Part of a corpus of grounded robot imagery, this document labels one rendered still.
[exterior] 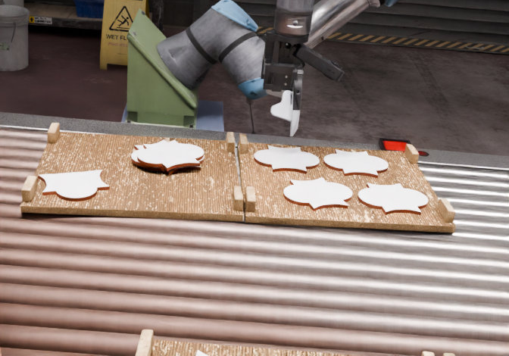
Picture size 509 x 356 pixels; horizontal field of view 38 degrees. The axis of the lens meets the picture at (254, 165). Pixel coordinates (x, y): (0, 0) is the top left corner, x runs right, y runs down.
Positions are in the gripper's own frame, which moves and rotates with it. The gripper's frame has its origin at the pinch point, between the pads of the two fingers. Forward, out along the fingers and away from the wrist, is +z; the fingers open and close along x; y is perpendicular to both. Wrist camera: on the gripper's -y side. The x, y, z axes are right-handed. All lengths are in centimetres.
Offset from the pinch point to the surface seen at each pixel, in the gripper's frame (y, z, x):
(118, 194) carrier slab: 34.6, 8.8, 19.9
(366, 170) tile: -17.2, 8.0, 4.6
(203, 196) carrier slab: 18.4, 8.8, 19.0
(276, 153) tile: 2.0, 8.0, -1.9
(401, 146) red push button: -29.8, 9.6, -13.8
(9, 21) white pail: 137, 70, -319
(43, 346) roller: 41, 12, 62
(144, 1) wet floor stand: 55, 55, -341
